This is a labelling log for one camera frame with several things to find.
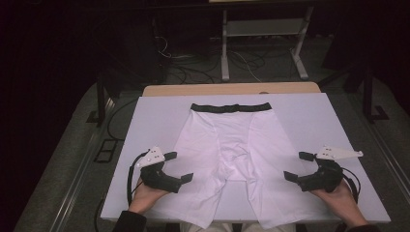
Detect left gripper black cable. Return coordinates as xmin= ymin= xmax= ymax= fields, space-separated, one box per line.
xmin=127 ymin=149 xmax=151 ymax=207

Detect wooden table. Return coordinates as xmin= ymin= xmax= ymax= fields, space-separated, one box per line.
xmin=142 ymin=81 xmax=322 ymax=98

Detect white foam board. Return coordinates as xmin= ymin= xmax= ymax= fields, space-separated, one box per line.
xmin=100 ymin=93 xmax=392 ymax=224

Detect person's left hand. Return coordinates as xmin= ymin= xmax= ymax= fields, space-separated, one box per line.
xmin=128 ymin=178 xmax=168 ymax=215

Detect white metal stand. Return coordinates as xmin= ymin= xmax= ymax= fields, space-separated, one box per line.
xmin=220 ymin=6 xmax=315 ymax=82

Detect white shorts with black waistband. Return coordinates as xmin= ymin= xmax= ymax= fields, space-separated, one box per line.
xmin=151 ymin=101 xmax=323 ymax=230

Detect black floor cable bundle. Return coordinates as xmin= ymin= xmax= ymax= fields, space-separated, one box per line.
xmin=165 ymin=54 xmax=223 ymax=85

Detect black metal stand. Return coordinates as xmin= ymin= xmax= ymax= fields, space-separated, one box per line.
xmin=361 ymin=62 xmax=390 ymax=124
xmin=86 ymin=75 xmax=117 ymax=128

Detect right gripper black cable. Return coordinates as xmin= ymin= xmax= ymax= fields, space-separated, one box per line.
xmin=341 ymin=166 xmax=362 ymax=204

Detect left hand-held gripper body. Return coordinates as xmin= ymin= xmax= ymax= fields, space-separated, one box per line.
xmin=134 ymin=146 xmax=183 ymax=194

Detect black floor cable loop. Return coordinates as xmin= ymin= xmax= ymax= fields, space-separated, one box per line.
xmin=106 ymin=98 xmax=139 ymax=141

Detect person's right hand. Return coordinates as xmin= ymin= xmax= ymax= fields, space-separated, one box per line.
xmin=310 ymin=180 xmax=368 ymax=228

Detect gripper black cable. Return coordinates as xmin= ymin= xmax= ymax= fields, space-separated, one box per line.
xmin=127 ymin=149 xmax=151 ymax=207
xmin=341 ymin=166 xmax=362 ymax=204

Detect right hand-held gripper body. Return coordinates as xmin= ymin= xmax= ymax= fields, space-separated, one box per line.
xmin=298 ymin=145 xmax=365 ymax=193

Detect white floor cable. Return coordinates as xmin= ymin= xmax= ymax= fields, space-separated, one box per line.
xmin=230 ymin=50 xmax=263 ymax=83

